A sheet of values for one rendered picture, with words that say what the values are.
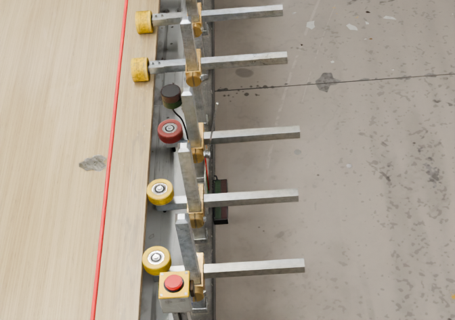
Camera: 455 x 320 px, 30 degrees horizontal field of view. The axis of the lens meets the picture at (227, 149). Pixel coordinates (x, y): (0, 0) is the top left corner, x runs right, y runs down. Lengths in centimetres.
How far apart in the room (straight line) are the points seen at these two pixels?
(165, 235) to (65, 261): 46
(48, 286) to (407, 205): 174
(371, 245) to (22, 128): 149
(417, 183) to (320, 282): 65
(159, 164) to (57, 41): 58
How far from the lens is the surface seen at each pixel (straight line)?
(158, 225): 284
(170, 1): 368
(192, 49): 275
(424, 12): 455
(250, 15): 304
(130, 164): 265
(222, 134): 274
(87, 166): 266
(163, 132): 271
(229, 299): 338
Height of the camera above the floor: 285
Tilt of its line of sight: 48 degrees down
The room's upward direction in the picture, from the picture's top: 7 degrees counter-clockwise
